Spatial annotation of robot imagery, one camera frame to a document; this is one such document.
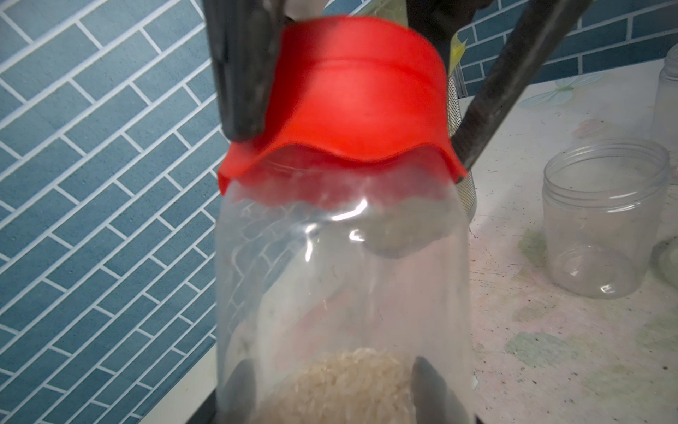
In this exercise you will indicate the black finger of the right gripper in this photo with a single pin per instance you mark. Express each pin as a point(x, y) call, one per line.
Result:
point(244, 42)
point(540, 29)

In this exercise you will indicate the red lidded rice jar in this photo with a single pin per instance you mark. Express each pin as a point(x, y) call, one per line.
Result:
point(333, 277)

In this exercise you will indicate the red jar lid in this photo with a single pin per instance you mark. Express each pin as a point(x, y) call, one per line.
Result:
point(360, 89)

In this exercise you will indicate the clear rice jar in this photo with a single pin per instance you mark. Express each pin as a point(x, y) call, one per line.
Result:
point(602, 205)

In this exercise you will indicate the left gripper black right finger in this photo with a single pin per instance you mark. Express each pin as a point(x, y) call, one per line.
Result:
point(434, 402)

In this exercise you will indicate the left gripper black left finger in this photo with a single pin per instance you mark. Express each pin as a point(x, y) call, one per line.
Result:
point(236, 399)

